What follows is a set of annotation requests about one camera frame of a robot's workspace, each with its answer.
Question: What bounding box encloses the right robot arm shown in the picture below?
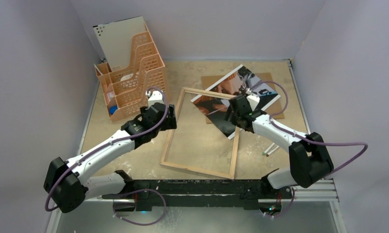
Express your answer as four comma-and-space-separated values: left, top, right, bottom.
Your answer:
225, 95, 334, 198

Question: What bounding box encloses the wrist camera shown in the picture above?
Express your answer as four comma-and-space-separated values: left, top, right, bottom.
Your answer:
245, 88, 260, 111
146, 90, 165, 107

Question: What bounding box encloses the printed photo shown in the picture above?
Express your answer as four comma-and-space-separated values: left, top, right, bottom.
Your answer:
191, 65, 282, 139

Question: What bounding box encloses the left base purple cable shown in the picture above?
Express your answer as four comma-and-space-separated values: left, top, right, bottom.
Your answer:
112, 187, 168, 226

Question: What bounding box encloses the orange plastic file organizer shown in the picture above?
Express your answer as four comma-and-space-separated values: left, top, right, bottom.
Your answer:
94, 23, 169, 122

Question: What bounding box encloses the brown cardboard backing board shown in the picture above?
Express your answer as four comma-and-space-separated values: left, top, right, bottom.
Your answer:
192, 72, 281, 123

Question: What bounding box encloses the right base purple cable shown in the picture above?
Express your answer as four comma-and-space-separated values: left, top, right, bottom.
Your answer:
263, 188, 297, 219

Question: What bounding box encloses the aluminium table frame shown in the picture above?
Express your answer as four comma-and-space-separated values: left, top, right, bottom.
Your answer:
44, 59, 347, 233

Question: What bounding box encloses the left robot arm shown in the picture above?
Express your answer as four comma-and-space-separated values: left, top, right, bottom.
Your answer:
43, 102, 177, 213

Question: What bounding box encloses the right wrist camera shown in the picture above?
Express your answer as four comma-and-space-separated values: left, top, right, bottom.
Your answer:
245, 88, 260, 111

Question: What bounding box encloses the white wooden picture frame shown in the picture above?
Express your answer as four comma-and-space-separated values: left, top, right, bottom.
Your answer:
160, 87, 240, 180

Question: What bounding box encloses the beige perforated folder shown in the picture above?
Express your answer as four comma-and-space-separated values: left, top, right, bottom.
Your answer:
93, 16, 146, 71

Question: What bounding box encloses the blue object in organizer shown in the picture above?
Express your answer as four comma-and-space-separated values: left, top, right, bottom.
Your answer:
109, 105, 118, 116

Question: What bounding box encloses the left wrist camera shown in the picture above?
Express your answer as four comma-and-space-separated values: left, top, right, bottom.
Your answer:
146, 90, 165, 107

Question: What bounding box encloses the red capped marker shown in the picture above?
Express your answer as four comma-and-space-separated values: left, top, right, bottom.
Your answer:
266, 146, 279, 157

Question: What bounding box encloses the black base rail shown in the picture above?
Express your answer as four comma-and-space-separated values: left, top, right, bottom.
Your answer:
102, 171, 292, 211

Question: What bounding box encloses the green capped marker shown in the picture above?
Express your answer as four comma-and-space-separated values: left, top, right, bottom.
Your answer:
262, 143, 276, 156

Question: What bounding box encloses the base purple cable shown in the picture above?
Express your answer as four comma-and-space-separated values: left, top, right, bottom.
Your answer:
263, 188, 297, 219
112, 187, 168, 226

